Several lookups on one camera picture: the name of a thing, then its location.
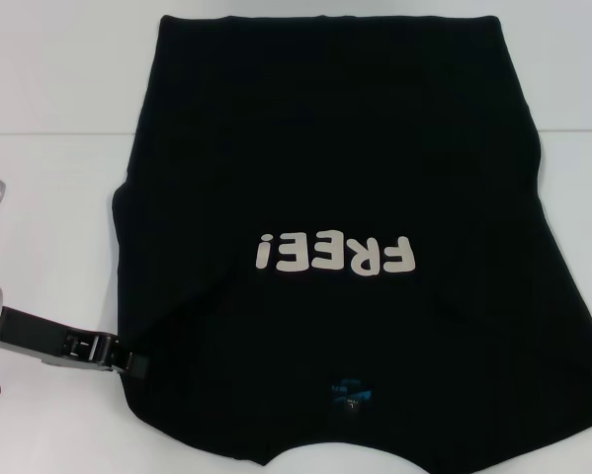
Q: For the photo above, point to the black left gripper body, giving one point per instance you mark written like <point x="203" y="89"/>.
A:
<point x="43" y="336"/>

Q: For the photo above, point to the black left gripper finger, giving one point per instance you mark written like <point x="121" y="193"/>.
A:
<point x="135" y="363"/>

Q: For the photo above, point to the black t-shirt with FREE print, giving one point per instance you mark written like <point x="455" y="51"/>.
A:
<point x="325" y="148"/>

